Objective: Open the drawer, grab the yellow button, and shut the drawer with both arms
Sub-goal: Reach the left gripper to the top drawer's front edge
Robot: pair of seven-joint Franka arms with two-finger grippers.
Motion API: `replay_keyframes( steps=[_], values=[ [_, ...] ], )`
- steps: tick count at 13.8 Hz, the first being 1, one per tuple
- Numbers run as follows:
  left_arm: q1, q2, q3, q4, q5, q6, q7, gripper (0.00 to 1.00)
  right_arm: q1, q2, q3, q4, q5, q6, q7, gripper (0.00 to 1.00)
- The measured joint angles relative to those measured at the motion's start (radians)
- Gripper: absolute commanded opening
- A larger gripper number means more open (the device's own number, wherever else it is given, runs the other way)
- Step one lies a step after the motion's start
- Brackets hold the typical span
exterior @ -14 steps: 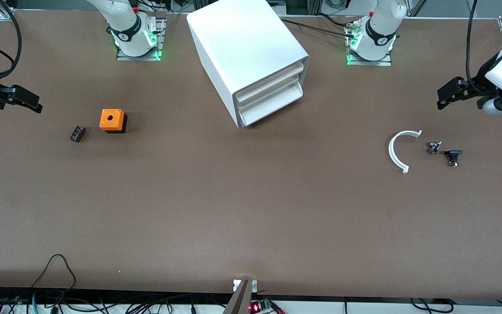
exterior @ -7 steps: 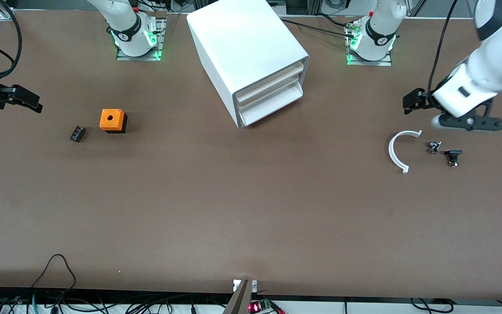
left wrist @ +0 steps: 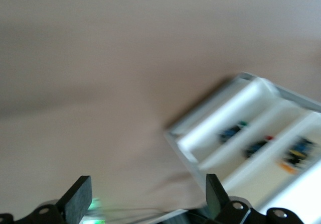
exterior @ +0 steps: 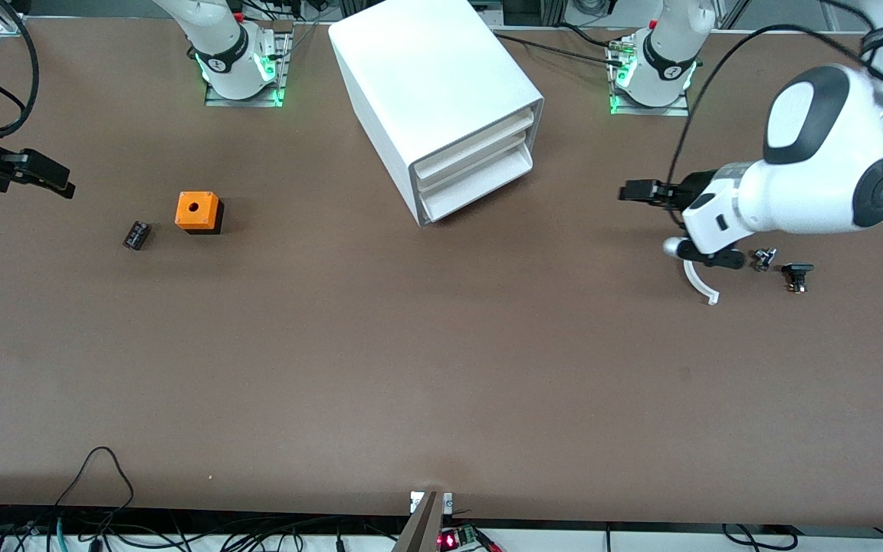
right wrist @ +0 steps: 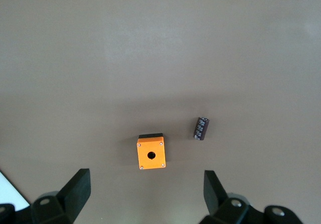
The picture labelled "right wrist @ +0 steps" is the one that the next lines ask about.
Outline orange push-button enclosure box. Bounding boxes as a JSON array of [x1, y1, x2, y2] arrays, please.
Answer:
[[136, 133, 167, 170]]

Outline white tray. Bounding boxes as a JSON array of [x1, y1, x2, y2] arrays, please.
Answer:
[[0, 170, 31, 212]]

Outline black cylindrical capacitor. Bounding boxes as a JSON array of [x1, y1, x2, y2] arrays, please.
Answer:
[[192, 117, 210, 141]]

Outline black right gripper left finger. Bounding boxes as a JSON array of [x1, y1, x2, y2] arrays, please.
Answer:
[[30, 168, 91, 224]]

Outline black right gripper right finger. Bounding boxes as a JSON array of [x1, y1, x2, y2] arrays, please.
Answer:
[[200, 170, 251, 224]]

